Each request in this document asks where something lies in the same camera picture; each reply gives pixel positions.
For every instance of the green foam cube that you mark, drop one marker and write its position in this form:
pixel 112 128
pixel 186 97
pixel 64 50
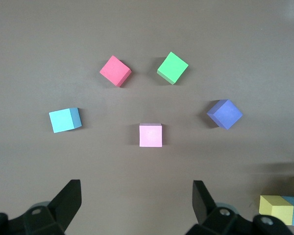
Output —
pixel 173 67

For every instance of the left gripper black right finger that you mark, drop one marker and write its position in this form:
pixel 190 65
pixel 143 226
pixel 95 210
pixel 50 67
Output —
pixel 205 210

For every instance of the yellow foam cube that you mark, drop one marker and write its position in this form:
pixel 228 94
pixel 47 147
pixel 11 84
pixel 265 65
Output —
pixel 281 215

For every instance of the purple foam cube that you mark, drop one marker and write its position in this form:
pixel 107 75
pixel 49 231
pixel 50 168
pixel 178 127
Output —
pixel 226 115

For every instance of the brown table cover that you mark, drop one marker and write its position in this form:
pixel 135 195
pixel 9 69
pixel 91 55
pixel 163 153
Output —
pixel 147 24

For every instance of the pink foam cube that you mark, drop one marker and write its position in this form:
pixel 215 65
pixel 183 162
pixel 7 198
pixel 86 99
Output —
pixel 150 135

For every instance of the red foam cube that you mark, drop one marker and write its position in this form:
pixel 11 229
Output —
pixel 115 71

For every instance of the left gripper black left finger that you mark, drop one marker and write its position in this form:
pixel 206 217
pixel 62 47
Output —
pixel 63 208

